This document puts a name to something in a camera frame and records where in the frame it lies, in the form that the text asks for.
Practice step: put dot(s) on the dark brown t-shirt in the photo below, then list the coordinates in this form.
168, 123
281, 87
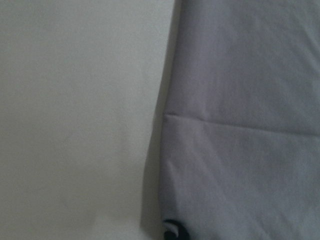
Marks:
235, 147

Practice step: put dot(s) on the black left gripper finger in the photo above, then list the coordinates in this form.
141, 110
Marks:
176, 230

